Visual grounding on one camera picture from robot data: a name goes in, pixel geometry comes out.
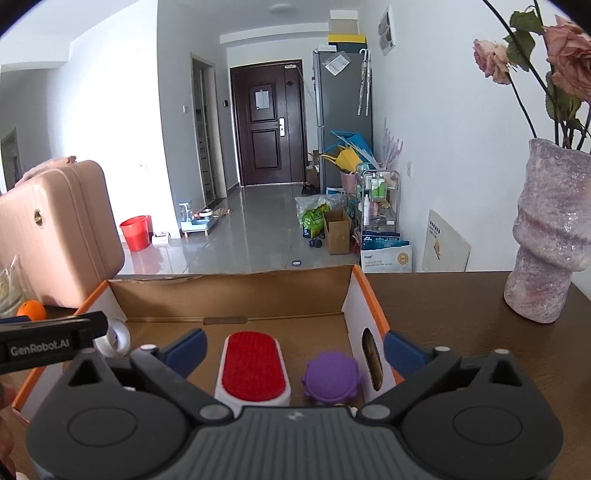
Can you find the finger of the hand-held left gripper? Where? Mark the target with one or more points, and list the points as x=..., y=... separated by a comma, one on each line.
x=99, y=325

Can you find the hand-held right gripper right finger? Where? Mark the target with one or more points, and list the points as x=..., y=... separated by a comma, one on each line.
x=404, y=353

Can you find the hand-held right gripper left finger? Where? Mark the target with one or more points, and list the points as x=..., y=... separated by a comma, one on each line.
x=189, y=350

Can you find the white tape roll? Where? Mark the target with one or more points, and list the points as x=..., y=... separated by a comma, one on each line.
x=121, y=339

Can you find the red and white lint brush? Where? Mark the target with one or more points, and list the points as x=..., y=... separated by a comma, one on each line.
x=251, y=364

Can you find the red and orange cardboard box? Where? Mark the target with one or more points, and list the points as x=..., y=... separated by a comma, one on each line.
x=231, y=286

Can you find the purple round scalloped lid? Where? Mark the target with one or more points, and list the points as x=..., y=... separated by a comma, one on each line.
x=330, y=376

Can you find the person's left hand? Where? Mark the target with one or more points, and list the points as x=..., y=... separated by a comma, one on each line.
x=5, y=397

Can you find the orange fruit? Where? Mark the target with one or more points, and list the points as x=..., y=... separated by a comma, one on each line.
x=32, y=310

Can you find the clear glass cup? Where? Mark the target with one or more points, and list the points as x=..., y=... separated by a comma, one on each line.
x=9, y=286

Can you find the blue and white carton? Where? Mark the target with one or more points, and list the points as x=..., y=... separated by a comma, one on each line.
x=385, y=256

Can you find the red plastic bucket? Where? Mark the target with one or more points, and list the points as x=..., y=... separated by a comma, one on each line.
x=135, y=233

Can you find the pink ribbed suitcase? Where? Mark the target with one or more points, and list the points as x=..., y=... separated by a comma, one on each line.
x=60, y=230

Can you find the small white box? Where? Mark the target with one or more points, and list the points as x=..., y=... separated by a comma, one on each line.
x=161, y=239

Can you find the white board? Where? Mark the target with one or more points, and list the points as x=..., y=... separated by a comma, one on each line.
x=443, y=244

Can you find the small open cardboard box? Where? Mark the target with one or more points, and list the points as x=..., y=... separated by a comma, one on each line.
x=337, y=235

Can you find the dark blue small item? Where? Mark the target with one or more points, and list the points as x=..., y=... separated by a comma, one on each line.
x=316, y=242

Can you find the metal storage cart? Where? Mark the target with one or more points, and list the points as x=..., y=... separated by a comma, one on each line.
x=381, y=198

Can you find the green plastic bag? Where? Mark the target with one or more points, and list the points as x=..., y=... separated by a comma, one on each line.
x=314, y=221

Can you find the clear plastic bag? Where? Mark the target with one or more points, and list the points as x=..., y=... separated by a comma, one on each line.
x=309, y=201

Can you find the pink bin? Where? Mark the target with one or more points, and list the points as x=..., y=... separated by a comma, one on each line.
x=350, y=181

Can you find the dark shoes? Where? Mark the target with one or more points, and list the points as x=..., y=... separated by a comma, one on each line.
x=309, y=189

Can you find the pink textured vase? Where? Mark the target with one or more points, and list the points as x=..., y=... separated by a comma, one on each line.
x=549, y=230

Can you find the yellow bag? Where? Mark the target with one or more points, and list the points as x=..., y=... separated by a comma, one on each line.
x=348, y=159

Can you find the purple dried flowers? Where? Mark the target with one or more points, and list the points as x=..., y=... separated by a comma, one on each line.
x=392, y=147

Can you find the blue bag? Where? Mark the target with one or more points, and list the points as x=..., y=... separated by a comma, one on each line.
x=360, y=141

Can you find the dark brown entrance door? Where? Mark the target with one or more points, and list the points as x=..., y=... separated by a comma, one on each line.
x=268, y=147

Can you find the grey refrigerator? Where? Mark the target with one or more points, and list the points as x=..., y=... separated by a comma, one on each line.
x=341, y=110

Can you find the white folded umbrella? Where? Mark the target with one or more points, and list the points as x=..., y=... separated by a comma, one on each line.
x=364, y=87

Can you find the paper sheet on refrigerator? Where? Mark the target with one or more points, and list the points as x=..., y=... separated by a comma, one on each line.
x=336, y=63

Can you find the yellow and dark box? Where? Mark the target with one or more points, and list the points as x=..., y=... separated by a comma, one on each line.
x=344, y=38

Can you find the dried pink rose bouquet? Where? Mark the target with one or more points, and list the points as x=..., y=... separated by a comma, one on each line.
x=568, y=60

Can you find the round ceiling lamp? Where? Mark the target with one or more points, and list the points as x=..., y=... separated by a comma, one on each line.
x=282, y=8

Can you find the white wall electrical panel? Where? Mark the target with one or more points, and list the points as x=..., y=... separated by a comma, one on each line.
x=387, y=32

